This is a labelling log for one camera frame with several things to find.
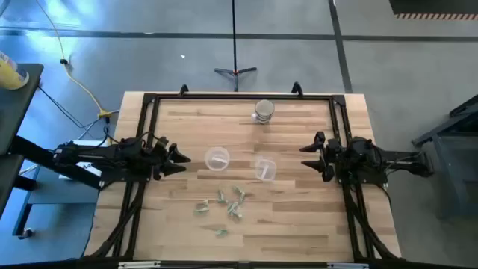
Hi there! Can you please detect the yellow round canister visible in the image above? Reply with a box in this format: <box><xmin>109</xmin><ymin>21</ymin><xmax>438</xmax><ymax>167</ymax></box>
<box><xmin>0</xmin><ymin>51</ymin><xmax>30</xmax><ymax>91</ymax></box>

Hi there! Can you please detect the black aluminium table frame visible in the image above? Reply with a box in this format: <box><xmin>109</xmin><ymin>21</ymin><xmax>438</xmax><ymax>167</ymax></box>
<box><xmin>84</xmin><ymin>91</ymin><xmax>403</xmax><ymax>263</ymax></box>

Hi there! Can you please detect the silver metal bracket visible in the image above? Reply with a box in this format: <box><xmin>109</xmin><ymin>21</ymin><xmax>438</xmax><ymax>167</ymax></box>
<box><xmin>117</xmin><ymin>261</ymin><xmax>161</xmax><ymax>269</ymax></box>
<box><xmin>326</xmin><ymin>262</ymin><xmax>370</xmax><ymax>269</ymax></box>

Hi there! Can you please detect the thin black cable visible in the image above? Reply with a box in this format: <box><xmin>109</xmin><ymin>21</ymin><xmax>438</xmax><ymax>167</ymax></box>
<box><xmin>37</xmin><ymin>84</ymin><xmax>111</xmax><ymax>146</ymax></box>

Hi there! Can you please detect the black tripod stand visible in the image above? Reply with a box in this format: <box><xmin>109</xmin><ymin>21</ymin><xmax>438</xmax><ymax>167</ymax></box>
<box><xmin>214</xmin><ymin>0</ymin><xmax>258</xmax><ymax>93</ymax></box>

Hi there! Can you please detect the clear round plastic container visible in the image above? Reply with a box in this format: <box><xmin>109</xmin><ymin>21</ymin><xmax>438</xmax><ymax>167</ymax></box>
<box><xmin>204</xmin><ymin>146</ymin><xmax>231</xmax><ymax>173</ymax></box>
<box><xmin>254</xmin><ymin>155</ymin><xmax>278</xmax><ymax>182</ymax></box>

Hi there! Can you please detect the dark blue metal cart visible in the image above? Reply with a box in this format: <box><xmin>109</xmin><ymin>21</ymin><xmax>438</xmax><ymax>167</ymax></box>
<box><xmin>412</xmin><ymin>94</ymin><xmax>478</xmax><ymax>220</ymax></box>

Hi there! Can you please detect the yellow power cable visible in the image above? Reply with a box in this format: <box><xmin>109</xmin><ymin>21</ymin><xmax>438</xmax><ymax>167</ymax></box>
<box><xmin>35</xmin><ymin>0</ymin><xmax>113</xmax><ymax>117</ymax></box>

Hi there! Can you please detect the white paper box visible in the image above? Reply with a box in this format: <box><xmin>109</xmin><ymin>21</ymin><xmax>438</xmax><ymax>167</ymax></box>
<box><xmin>58</xmin><ymin>139</ymin><xmax>110</xmax><ymax>181</ymax></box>

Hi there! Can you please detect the black mat with hazard stripe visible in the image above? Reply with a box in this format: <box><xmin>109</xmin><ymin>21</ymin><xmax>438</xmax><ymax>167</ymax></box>
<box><xmin>388</xmin><ymin>0</ymin><xmax>478</xmax><ymax>21</ymax></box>

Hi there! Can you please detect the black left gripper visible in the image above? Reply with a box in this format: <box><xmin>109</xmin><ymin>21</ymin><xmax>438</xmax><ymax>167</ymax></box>
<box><xmin>147</xmin><ymin>134</ymin><xmax>193</xmax><ymax>181</ymax></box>

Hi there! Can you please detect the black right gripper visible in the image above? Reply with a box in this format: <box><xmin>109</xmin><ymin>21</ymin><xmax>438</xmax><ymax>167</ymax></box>
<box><xmin>298</xmin><ymin>131</ymin><xmax>343</xmax><ymax>183</ymax></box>

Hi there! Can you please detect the black side table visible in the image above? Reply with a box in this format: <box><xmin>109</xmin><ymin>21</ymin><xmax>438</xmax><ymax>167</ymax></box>
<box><xmin>0</xmin><ymin>63</ymin><xmax>45</xmax><ymax>217</ymax></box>

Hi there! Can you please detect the grey rolling cart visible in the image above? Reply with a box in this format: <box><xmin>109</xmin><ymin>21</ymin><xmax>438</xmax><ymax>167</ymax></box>
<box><xmin>13</xmin><ymin>164</ymin><xmax>101</xmax><ymax>240</ymax></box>

